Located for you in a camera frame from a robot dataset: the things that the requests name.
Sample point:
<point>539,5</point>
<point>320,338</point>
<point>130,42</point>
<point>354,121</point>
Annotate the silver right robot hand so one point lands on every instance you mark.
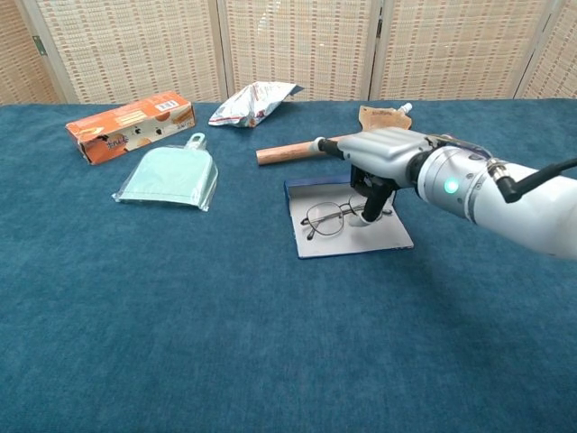
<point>383,151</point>

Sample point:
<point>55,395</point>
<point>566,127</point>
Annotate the small blue box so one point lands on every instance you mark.
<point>383,239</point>

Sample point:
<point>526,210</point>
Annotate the thin black metal eyeglasses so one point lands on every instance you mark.
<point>326,219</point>

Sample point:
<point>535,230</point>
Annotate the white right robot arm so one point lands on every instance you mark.
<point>518,203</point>

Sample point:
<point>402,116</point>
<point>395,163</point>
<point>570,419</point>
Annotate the orange cardboard snack box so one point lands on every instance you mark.
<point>130,122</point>

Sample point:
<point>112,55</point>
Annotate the brown spout pouch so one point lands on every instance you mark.
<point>383,118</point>

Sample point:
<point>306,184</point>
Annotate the wooden rolling pin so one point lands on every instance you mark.
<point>284,152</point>

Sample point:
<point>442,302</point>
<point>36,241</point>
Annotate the crumpled white snack bag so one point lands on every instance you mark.
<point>248,106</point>

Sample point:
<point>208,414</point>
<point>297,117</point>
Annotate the mint green dustpan in plastic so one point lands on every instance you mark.
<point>167,176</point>

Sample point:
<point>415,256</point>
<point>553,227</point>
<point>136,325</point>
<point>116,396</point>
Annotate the teal table cloth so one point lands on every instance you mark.
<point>180,315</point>

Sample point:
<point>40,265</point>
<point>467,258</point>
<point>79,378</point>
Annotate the woven folding screen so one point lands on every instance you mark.
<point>135,45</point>

